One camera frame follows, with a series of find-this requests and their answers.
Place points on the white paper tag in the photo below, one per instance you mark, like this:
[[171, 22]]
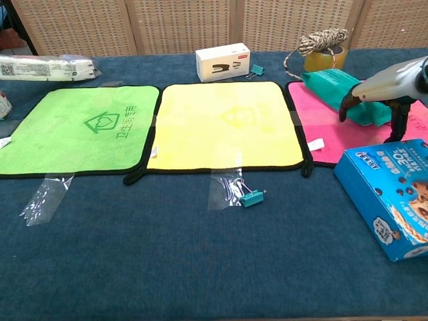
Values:
[[4, 143]]

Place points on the wicker folding screen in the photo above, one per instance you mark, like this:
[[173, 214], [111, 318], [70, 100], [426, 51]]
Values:
[[184, 26]]

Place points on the black stand pole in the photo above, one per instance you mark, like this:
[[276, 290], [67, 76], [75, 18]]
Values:
[[20, 26]]

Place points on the printed white can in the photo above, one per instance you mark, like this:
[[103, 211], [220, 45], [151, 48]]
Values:
[[4, 107]]

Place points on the yellow cloth mat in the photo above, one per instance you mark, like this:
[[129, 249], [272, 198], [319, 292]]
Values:
[[200, 140]]

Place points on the clear plastic bag left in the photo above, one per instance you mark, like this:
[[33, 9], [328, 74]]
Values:
[[43, 200]]

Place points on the clear bag of clips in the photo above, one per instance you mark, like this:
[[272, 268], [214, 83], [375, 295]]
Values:
[[219, 194]]

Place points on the white tissue pack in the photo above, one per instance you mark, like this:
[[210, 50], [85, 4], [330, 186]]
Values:
[[33, 68]]

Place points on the white stapler box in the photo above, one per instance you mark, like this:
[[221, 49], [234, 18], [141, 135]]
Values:
[[217, 57]]

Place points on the yellow tape roll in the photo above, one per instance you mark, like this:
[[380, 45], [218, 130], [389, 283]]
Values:
[[316, 61]]

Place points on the pink cloth mat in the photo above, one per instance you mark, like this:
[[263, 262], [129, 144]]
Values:
[[317, 117]]

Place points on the teal binder clip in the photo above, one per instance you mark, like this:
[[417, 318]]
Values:
[[257, 69], [251, 199]]

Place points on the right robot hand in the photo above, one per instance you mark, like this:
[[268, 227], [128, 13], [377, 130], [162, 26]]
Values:
[[388, 83]]

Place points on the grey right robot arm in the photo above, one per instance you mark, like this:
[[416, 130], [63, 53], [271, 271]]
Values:
[[426, 72]]

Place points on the teal tissue pack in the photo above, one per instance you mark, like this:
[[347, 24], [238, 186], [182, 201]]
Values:
[[327, 87]]

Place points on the blue cookie box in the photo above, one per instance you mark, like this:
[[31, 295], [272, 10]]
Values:
[[371, 174]]

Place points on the blue felt table cover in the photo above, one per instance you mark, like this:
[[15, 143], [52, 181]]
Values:
[[167, 267]]

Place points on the green cloth mat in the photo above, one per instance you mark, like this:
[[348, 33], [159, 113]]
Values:
[[67, 150]]

